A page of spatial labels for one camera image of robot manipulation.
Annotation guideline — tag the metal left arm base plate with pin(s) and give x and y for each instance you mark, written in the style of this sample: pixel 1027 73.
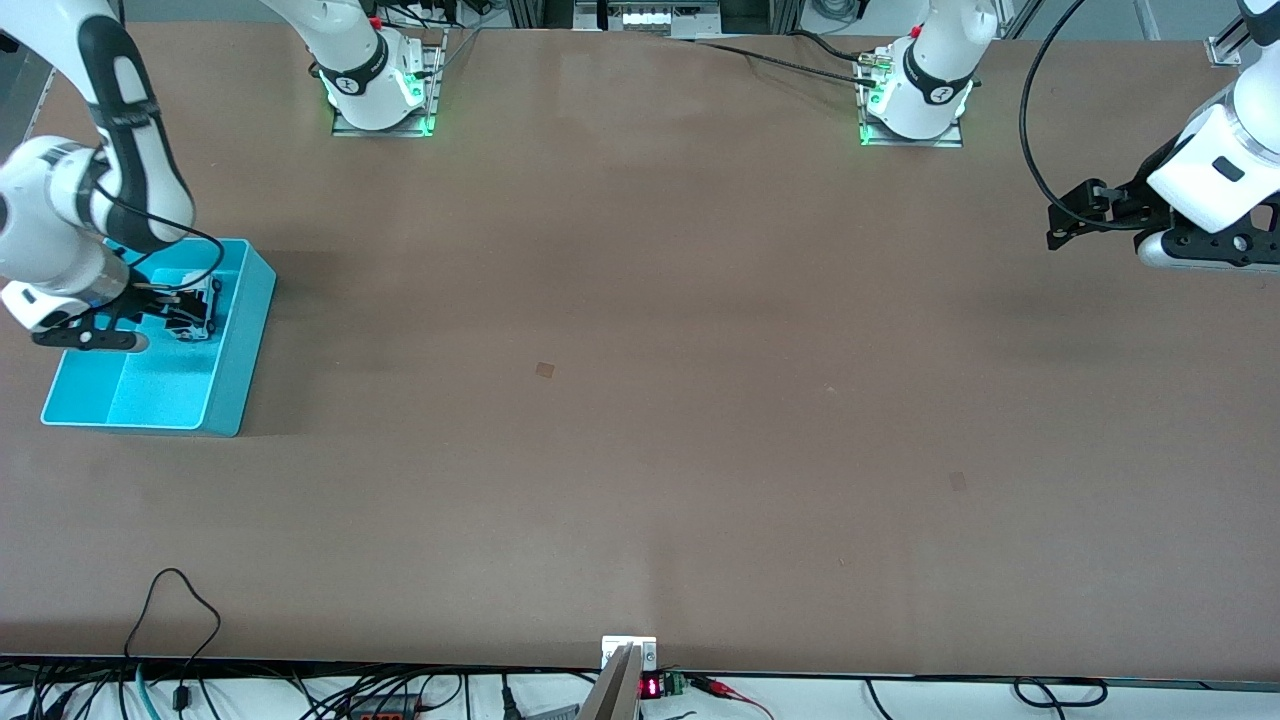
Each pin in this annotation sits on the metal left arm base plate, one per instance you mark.
pixel 915 142

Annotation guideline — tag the aluminium frame with light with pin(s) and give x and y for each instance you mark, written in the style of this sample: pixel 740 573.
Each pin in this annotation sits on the aluminium frame with light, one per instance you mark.
pixel 650 15

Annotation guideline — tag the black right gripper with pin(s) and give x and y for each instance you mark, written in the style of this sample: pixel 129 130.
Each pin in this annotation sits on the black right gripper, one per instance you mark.
pixel 152 301

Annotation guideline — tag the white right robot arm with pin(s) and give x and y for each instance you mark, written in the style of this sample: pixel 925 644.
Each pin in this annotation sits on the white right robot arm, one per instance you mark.
pixel 130 150

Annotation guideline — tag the small metal corner bracket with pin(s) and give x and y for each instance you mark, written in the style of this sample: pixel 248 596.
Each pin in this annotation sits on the small metal corner bracket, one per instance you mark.
pixel 1220 52

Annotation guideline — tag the red digit display module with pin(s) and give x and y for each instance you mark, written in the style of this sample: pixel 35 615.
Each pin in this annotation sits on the red digit display module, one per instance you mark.
pixel 655 686

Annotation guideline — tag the teal plastic bin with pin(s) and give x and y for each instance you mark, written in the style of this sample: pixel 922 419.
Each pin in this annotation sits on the teal plastic bin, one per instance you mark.
pixel 170 390

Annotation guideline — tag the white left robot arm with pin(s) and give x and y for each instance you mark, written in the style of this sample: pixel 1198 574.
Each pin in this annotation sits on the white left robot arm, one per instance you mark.
pixel 938 60

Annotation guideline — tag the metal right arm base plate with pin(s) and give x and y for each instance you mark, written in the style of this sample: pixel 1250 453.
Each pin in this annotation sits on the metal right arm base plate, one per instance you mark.
pixel 432 90

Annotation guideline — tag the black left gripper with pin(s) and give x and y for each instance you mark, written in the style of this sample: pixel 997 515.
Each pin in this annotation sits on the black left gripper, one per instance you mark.
pixel 1140 193

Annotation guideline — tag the white black toy truck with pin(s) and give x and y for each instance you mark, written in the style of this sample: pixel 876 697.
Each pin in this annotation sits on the white black toy truck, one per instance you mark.
pixel 203 310

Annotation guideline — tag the grey metal camera mount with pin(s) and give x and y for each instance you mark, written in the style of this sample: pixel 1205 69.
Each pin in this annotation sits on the grey metal camera mount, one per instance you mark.
pixel 625 690

